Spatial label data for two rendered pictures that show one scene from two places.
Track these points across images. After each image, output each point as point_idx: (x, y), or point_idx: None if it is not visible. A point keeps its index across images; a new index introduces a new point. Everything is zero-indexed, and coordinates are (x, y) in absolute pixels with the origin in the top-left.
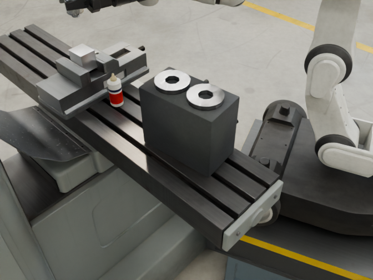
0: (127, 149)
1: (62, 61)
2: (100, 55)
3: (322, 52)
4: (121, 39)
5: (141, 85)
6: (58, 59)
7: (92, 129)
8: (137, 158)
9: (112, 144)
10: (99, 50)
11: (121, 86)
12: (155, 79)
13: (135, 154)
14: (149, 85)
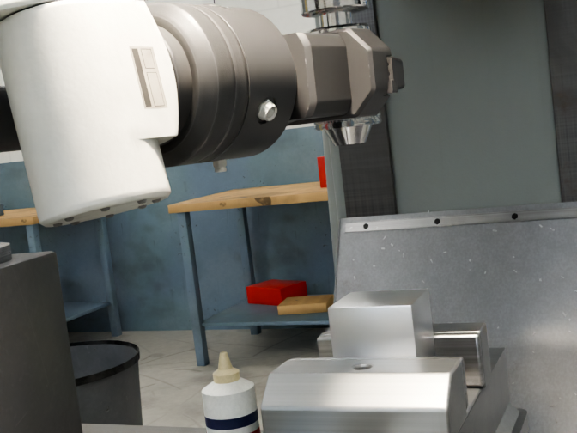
0: (125, 432)
1: (452, 326)
2: (338, 366)
3: None
4: None
5: (49, 252)
6: (481, 326)
7: (260, 431)
8: (89, 429)
9: (174, 427)
10: (385, 391)
11: (204, 416)
12: (7, 244)
13: (99, 431)
14: (25, 255)
